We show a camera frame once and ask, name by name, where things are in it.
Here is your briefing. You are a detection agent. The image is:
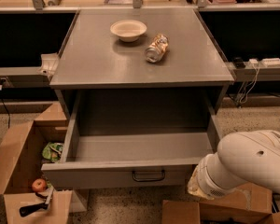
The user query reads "cardboard box bottom right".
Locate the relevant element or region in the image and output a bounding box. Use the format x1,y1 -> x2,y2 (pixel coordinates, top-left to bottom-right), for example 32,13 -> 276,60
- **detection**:
161,183 -> 280,224

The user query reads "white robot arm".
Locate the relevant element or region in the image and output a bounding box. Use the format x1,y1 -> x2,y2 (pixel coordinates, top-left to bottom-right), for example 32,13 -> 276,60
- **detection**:
188,130 -> 280,200

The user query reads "white power strip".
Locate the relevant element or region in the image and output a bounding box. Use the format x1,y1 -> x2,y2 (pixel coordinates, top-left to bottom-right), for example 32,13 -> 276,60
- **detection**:
248,58 -> 280,67

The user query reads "white plastic part left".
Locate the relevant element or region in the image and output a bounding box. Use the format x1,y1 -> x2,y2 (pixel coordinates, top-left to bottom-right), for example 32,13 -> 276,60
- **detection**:
38,53 -> 59,76

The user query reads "red apple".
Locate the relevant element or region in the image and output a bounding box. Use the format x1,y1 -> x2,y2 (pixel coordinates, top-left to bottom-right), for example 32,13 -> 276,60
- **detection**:
32,178 -> 47,192

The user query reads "grey metal cabinet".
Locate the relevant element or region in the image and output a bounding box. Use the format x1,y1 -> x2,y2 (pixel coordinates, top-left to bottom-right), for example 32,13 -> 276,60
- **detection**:
50,7 -> 233,117

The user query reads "black drawer handle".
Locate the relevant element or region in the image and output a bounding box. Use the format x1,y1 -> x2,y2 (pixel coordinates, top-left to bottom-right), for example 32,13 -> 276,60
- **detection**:
132,170 -> 166,183

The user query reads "black cable left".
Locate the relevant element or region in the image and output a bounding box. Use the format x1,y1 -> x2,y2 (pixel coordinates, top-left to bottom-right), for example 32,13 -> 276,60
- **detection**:
0,77 -> 12,129

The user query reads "cream ceramic bowl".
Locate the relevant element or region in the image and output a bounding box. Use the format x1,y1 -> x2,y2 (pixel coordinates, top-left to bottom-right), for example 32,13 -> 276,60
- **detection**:
110,20 -> 147,42

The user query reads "black handled tool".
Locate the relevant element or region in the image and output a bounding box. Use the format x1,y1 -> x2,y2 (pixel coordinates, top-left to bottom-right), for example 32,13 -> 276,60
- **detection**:
19,187 -> 54,217

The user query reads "grey top drawer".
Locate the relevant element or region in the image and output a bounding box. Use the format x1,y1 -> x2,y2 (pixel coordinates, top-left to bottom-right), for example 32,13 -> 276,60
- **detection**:
42,88 -> 219,189

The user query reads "green chip bag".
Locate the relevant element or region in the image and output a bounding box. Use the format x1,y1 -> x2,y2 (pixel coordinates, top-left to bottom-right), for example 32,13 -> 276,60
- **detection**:
42,142 -> 63,162

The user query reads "open cardboard box left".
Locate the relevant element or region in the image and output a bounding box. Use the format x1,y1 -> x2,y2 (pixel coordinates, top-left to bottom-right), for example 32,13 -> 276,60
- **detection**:
0,102 -> 89,224

